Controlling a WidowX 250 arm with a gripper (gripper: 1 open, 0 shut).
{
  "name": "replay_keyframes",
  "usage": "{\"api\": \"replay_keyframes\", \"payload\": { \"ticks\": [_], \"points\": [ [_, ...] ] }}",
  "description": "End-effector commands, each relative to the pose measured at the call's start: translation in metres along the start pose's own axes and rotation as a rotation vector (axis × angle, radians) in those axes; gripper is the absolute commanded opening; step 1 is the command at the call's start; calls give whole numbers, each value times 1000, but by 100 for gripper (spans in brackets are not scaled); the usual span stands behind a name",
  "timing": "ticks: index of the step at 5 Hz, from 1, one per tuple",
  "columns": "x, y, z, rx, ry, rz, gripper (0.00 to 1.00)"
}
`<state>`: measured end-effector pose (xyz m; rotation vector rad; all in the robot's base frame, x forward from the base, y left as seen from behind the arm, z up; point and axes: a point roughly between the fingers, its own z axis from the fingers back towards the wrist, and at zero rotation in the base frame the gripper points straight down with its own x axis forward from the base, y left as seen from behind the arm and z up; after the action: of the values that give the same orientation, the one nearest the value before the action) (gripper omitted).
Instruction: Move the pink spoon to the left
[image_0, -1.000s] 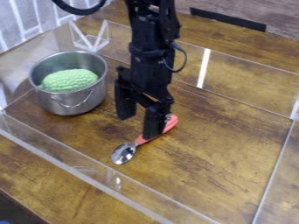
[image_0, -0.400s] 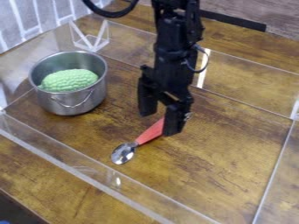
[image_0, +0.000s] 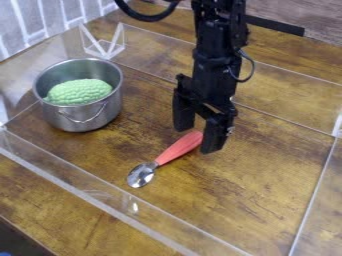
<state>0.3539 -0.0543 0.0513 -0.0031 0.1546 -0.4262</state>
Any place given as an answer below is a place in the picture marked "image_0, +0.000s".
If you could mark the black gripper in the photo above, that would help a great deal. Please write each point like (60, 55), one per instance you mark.
(211, 87)

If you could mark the pink handled metal spoon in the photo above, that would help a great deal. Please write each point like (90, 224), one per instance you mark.
(142, 174)

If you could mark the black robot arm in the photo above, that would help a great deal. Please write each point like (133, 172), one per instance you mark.
(221, 29)

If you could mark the stainless steel pot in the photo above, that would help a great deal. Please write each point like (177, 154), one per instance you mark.
(86, 117)

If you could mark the green bumpy toy gourd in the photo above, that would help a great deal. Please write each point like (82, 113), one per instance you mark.
(78, 92)

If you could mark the black strip on table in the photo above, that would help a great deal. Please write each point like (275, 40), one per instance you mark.
(276, 25)

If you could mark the clear acrylic tray enclosure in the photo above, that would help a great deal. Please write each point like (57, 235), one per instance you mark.
(233, 202)

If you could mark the clear acrylic corner bracket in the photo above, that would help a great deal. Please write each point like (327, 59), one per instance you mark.
(100, 47)

